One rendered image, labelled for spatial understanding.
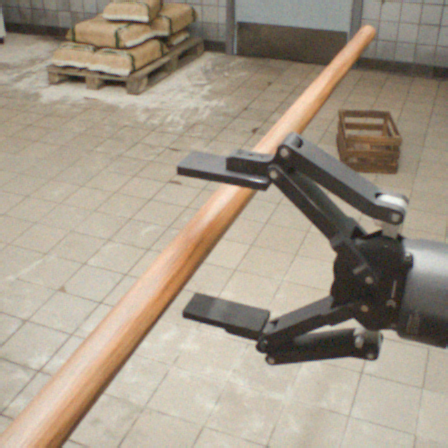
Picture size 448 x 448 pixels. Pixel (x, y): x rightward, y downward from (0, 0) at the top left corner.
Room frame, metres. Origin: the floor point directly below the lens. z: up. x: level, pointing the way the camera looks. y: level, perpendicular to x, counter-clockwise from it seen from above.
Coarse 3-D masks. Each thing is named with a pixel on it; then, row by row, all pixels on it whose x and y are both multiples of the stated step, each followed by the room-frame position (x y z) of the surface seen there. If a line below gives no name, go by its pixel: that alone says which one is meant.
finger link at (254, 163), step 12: (228, 156) 0.40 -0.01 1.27; (240, 156) 0.40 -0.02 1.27; (252, 156) 0.40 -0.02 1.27; (264, 156) 0.40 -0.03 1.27; (276, 156) 0.39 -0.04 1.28; (228, 168) 0.40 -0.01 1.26; (240, 168) 0.40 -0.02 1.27; (252, 168) 0.39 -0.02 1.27; (264, 168) 0.39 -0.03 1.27; (288, 168) 0.39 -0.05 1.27
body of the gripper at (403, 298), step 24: (360, 240) 0.37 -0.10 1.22; (384, 240) 0.35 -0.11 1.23; (408, 240) 0.36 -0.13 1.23; (432, 240) 0.36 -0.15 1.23; (336, 264) 0.36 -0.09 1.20; (384, 264) 0.35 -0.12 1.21; (408, 264) 0.34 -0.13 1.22; (432, 264) 0.33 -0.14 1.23; (336, 288) 0.36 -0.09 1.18; (360, 288) 0.36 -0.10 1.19; (384, 288) 0.35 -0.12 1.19; (408, 288) 0.32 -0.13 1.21; (432, 288) 0.32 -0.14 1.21; (384, 312) 0.35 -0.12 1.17; (408, 312) 0.32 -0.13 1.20; (432, 312) 0.31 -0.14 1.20; (408, 336) 0.32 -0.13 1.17; (432, 336) 0.31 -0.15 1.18
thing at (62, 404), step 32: (352, 64) 0.94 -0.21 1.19; (320, 96) 0.75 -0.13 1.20; (288, 128) 0.63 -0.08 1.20; (224, 192) 0.47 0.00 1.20; (192, 224) 0.42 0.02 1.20; (224, 224) 0.44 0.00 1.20; (160, 256) 0.38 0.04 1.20; (192, 256) 0.38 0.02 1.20; (160, 288) 0.34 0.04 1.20; (128, 320) 0.30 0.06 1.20; (96, 352) 0.27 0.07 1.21; (128, 352) 0.28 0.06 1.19; (64, 384) 0.24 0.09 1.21; (96, 384) 0.25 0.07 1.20; (32, 416) 0.22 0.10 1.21; (64, 416) 0.22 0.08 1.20
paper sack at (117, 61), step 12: (108, 48) 4.43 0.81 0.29; (132, 48) 4.41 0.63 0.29; (144, 48) 4.45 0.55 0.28; (156, 48) 4.58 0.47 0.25; (96, 60) 4.33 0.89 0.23; (108, 60) 4.29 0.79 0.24; (120, 60) 4.25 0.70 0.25; (132, 60) 4.27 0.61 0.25; (144, 60) 4.41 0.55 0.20; (120, 72) 4.22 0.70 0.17
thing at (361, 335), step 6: (360, 330) 0.36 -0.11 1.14; (366, 330) 0.36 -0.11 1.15; (354, 336) 0.36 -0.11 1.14; (360, 336) 0.36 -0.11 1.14; (366, 336) 0.36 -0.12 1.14; (372, 336) 0.36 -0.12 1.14; (378, 336) 0.35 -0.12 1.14; (360, 342) 0.35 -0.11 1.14; (366, 342) 0.36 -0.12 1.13; (372, 342) 0.36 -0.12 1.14; (378, 342) 0.35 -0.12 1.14
